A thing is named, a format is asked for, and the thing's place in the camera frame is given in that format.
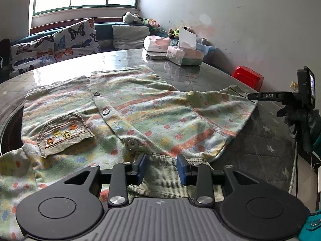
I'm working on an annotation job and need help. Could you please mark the teal clothing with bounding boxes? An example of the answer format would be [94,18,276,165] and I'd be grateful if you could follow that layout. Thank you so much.
[298,211,321,241]

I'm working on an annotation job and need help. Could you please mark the grey pillow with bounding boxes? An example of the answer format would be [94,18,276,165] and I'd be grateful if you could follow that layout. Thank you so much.
[112,25,151,51]

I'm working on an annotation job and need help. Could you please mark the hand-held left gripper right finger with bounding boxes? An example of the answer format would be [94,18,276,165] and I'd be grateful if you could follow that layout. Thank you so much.
[176,154,254,205]

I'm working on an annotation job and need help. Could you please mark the small butterfly print pillow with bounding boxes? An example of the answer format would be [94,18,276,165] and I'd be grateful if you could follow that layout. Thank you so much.
[9,34,58,79]

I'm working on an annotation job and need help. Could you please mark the small brown plush toys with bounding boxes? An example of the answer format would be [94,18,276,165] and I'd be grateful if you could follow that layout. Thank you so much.
[168,26,191,40]

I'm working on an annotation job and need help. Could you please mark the pink white tissue pack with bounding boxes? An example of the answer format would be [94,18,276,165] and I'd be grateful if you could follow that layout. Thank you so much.
[143,36,172,53]

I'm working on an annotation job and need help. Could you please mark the white flat box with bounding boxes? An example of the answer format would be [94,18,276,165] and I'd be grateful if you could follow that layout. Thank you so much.
[146,51,168,61]

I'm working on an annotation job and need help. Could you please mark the clear plastic storage box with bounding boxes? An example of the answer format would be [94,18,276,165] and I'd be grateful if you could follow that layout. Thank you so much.
[194,37,216,56]

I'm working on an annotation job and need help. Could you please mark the open green tissue pack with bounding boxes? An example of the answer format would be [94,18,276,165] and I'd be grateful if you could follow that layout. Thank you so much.
[166,27,203,66]

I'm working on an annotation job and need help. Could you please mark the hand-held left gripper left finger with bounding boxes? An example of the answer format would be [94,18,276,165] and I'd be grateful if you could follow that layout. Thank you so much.
[63,153,149,207]

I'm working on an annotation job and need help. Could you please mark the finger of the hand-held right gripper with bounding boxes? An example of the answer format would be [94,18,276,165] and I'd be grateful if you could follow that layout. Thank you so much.
[248,92,286,102]

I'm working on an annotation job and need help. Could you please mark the large butterfly print pillow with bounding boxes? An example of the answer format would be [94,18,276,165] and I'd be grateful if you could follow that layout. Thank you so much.
[53,18,102,62]

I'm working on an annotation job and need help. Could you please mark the dark cloth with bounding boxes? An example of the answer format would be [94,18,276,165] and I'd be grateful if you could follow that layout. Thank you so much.
[0,39,12,83]

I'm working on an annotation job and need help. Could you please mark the blue sofa bench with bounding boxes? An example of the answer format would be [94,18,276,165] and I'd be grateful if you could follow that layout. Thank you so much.
[0,21,176,81]

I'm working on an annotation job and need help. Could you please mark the red plastic stool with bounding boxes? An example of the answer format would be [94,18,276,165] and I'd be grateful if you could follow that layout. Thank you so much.
[232,66,264,92]

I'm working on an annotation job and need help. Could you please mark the green patterned button shirt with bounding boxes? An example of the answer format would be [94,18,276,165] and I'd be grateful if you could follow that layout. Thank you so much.
[0,65,259,241]

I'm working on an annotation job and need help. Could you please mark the round black cooktop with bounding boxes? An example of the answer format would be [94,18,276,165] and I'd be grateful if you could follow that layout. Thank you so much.
[0,103,25,156]

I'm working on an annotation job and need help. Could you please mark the person's right hand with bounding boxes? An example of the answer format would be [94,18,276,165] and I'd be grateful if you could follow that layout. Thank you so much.
[276,105,321,152]

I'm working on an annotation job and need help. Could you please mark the white plush toy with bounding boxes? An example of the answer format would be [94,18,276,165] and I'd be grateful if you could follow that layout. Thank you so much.
[122,12,144,25]

